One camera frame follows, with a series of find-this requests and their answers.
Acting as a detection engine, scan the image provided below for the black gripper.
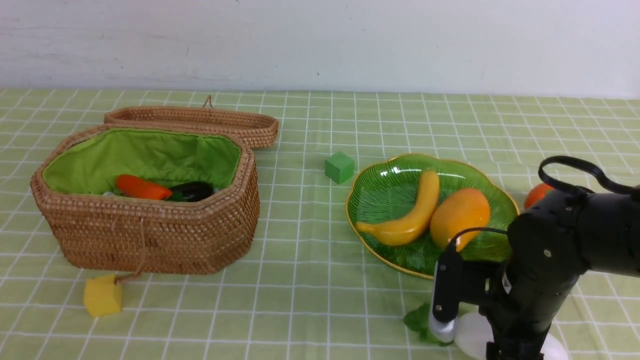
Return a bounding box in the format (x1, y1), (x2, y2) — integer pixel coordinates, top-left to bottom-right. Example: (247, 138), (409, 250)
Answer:
(478, 260), (581, 334)

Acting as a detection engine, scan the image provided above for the white radish with green leaves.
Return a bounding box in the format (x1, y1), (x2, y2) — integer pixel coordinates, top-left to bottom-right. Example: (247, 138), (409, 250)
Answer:
(403, 302), (569, 360)

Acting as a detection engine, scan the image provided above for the orange yellow mango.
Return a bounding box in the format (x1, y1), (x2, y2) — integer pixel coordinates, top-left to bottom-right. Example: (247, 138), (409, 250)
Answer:
(429, 187), (490, 252)

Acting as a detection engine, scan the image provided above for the orange persimmon with green leaves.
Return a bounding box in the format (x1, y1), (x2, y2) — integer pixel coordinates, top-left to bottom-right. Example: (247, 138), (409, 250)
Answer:
(523, 183), (553, 210)

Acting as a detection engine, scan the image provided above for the yellow banana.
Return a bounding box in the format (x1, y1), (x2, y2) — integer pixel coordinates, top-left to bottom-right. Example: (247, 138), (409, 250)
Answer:
(354, 170), (441, 248)

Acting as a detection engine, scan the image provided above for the dark purple eggplant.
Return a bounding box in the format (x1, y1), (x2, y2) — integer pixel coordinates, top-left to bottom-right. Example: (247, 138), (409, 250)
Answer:
(166, 181), (217, 203)

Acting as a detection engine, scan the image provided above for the orange carrot with green leaves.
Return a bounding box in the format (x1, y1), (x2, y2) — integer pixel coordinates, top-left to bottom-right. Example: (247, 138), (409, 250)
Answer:
(114, 174), (186, 202)

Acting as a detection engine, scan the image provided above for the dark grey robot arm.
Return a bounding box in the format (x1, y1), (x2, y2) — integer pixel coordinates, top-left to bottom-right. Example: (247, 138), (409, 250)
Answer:
(478, 190), (639, 360)

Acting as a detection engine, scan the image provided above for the green leaf-shaped glass plate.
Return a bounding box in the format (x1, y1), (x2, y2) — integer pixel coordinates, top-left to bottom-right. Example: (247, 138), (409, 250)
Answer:
(345, 153), (520, 280)

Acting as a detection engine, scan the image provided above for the green checkered tablecloth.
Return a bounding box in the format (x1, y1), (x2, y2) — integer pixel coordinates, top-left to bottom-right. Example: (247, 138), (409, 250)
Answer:
(0, 88), (639, 360)

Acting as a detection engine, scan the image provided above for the green foam cube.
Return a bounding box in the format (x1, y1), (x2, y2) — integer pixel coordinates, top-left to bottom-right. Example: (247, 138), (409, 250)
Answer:
(324, 151), (355, 185)

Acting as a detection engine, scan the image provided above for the woven wicker basket lid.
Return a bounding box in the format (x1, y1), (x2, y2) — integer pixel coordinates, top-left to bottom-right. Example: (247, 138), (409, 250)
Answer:
(103, 95), (280, 149)

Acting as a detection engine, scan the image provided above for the yellow foam block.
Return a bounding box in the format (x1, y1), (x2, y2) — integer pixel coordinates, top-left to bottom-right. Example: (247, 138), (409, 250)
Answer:
(83, 274), (122, 318)

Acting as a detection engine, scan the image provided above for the woven wicker basket green lining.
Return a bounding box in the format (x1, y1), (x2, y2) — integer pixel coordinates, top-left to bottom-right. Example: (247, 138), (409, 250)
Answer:
(29, 124), (261, 275)

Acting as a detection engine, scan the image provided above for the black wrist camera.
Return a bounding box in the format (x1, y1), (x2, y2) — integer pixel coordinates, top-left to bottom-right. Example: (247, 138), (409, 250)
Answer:
(429, 241), (464, 344)

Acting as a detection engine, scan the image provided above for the black camera cable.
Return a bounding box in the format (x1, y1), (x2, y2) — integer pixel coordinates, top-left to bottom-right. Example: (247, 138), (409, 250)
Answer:
(447, 155), (636, 251)

